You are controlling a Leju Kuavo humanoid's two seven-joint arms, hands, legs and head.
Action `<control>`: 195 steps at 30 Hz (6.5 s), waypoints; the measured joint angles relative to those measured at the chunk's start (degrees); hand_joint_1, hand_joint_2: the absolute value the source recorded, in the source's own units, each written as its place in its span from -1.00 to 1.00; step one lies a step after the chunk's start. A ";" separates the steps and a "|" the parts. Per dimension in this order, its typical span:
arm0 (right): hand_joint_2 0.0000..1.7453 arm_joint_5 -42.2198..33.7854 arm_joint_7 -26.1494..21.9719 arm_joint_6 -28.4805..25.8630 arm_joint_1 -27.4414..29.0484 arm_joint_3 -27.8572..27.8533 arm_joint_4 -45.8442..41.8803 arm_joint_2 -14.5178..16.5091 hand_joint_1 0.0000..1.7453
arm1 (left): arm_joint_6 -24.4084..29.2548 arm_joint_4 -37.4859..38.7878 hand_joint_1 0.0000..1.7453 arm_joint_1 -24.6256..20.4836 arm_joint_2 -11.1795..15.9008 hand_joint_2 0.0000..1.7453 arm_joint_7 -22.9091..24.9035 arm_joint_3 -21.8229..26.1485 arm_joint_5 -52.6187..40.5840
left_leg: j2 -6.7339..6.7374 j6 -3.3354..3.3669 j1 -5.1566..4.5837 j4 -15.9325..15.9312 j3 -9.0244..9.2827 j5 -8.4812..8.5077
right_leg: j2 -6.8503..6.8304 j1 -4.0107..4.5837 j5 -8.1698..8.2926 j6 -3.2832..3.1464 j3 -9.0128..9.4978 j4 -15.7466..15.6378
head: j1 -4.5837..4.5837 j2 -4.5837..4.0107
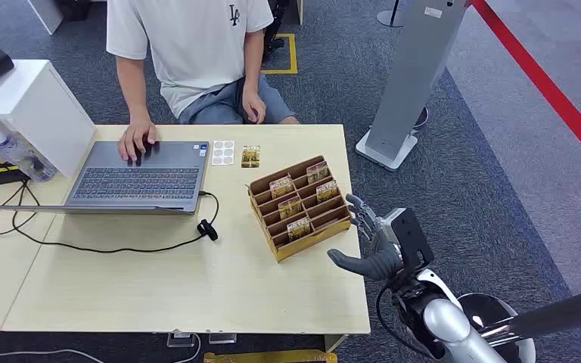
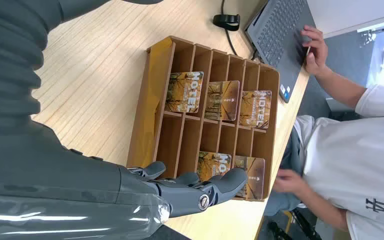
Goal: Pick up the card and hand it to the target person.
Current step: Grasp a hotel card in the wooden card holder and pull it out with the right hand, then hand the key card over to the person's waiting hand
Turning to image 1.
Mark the person's left hand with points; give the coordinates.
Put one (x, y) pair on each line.
(254, 104)

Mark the person's right hand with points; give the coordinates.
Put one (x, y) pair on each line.
(136, 138)

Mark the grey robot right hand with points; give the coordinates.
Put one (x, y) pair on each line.
(383, 263)

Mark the person's left forearm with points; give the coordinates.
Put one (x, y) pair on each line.
(253, 60)

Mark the person's right forearm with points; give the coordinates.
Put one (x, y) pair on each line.
(132, 90)

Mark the wooden card holder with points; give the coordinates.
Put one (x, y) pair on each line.
(315, 235)

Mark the person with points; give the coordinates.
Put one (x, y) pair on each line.
(195, 45)

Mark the grey laptop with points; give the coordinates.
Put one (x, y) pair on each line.
(140, 185)

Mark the white round sticker sheet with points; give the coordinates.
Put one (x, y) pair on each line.
(223, 152)

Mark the black equipment stand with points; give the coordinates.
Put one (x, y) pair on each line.
(274, 25)

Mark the white box cabinet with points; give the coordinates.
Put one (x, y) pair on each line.
(40, 110)

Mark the clear plastic water bottle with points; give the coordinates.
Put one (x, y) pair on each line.
(20, 155)

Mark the black power adapter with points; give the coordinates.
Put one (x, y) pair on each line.
(0, 176)

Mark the yellow cardboard sheet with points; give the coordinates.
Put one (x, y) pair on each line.
(270, 358)

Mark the black round floor base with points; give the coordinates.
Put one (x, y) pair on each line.
(422, 117)

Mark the white furniture panel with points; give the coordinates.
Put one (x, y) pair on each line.
(45, 12)

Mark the grey kiosk stand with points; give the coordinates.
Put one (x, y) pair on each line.
(411, 75)

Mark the metal stanchion base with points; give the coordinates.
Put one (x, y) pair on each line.
(389, 19)

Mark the grey metal bar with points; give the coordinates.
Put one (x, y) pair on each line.
(561, 313)

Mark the red barrier belt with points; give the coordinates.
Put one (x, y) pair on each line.
(546, 90)

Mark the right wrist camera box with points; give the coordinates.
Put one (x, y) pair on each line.
(413, 240)

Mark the clear table bracket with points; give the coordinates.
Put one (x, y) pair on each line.
(180, 340)
(223, 338)

